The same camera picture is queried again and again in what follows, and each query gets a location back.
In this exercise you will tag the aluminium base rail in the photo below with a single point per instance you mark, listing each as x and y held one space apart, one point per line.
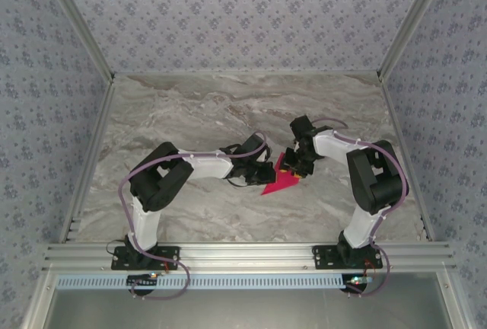
247 254

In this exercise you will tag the aluminium side rail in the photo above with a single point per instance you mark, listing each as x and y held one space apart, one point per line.
89 161
407 161

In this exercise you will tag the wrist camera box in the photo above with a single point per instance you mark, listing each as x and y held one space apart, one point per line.
253 146
303 127

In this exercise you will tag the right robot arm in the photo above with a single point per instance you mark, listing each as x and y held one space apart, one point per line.
376 184

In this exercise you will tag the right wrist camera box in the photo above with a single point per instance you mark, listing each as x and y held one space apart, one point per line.
303 127

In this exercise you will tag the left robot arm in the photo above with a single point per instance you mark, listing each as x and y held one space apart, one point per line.
160 180

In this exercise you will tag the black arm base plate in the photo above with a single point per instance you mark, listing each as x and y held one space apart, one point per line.
167 256
323 258

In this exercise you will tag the grey metal panel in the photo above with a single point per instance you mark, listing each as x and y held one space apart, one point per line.
247 312

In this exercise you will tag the aluminium frame post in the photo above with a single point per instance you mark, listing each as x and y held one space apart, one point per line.
80 24
412 20

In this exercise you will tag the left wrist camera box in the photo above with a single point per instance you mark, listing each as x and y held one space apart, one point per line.
253 146

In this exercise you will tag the small black circuit board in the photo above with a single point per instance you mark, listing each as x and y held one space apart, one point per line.
357 282
142 281

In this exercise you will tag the pink square paper sheet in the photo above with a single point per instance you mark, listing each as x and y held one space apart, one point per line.
281 184

